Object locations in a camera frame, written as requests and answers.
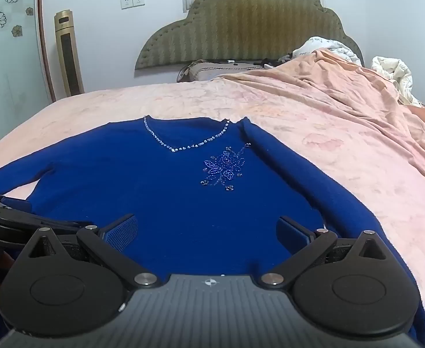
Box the white quilt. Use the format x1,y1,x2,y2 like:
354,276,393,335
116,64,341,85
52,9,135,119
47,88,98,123
288,36,365,68

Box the blue shorts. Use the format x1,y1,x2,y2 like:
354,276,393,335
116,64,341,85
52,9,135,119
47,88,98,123
0,115,425,348

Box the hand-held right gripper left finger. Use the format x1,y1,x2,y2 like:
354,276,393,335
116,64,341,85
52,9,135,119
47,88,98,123
24,215,162,289

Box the black cable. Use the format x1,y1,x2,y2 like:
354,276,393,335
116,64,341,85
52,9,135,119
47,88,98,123
205,57,274,69

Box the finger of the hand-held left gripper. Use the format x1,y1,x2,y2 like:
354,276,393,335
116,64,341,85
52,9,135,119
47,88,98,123
0,188,99,248

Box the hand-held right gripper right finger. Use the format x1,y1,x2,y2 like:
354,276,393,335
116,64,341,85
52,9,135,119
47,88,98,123
261,217,396,288

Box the pink bed blanket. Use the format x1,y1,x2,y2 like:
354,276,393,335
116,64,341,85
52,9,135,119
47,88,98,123
0,49,425,334

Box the cream crumpled cloth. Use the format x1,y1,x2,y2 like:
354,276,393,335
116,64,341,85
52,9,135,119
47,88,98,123
371,55,425,107

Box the wardrobe door with flower stickers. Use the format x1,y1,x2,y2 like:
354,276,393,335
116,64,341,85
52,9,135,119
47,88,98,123
0,0,55,146

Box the olive padded headboard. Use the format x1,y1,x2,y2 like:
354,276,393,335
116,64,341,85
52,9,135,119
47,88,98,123
134,0,365,71

